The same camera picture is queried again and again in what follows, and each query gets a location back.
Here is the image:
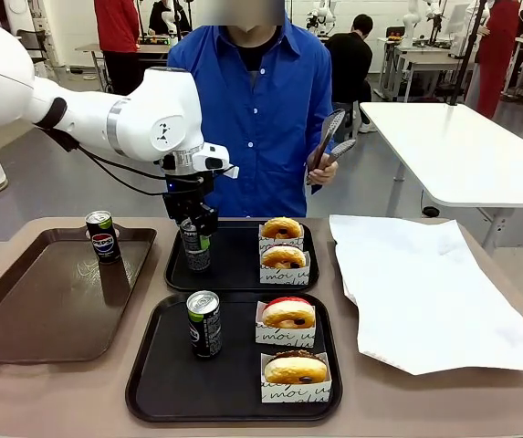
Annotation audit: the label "metal serving tongs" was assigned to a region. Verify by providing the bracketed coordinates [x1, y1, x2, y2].
[306, 107, 358, 186]

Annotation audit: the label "white paper sheet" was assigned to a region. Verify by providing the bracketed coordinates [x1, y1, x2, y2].
[328, 213, 523, 377]

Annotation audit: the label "large white table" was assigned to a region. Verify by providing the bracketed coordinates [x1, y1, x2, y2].
[360, 101, 523, 251]

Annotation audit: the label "black vertical pole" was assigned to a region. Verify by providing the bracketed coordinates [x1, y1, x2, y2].
[446, 0, 491, 107]

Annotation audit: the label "person's left hand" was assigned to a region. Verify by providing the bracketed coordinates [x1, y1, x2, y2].
[306, 151, 340, 196]

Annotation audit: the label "grey background desk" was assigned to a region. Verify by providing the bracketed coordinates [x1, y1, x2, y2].
[377, 36, 477, 103]

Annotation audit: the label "grey plastic stool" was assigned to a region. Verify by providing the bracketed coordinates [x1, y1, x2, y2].
[334, 100, 363, 141]

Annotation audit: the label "person's left forearm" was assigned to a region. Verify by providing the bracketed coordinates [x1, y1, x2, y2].
[305, 77, 336, 159]

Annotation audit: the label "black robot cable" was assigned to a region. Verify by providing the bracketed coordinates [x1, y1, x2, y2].
[41, 123, 173, 197]

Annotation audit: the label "person in blue shirt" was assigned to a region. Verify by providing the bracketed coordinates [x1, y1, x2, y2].
[166, 12, 336, 219]

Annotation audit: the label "seated person in black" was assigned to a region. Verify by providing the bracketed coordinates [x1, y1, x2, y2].
[324, 13, 374, 105]

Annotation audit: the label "black square tray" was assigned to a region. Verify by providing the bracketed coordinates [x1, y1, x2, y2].
[163, 220, 320, 294]
[125, 292, 343, 423]

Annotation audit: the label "chocolate donut in box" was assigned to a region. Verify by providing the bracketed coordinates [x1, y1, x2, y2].
[259, 350, 333, 405]

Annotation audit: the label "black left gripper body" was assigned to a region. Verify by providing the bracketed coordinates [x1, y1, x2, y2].
[162, 174, 209, 221]

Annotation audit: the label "chocolate nut donut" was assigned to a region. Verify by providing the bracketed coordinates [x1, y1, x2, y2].
[264, 349, 329, 385]

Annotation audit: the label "person in red top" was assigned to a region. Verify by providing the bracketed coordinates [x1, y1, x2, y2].
[93, 0, 141, 95]

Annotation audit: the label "black Pepsi can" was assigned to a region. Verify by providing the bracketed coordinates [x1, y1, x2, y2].
[84, 210, 122, 266]
[179, 217, 213, 274]
[185, 289, 223, 360]

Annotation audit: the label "black office chair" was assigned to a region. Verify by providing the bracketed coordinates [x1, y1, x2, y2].
[15, 28, 48, 65]

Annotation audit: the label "person in red dress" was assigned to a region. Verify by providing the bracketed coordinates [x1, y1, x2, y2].
[474, 0, 523, 120]

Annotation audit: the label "brown plastic tray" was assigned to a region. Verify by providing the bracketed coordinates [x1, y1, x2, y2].
[0, 225, 158, 365]

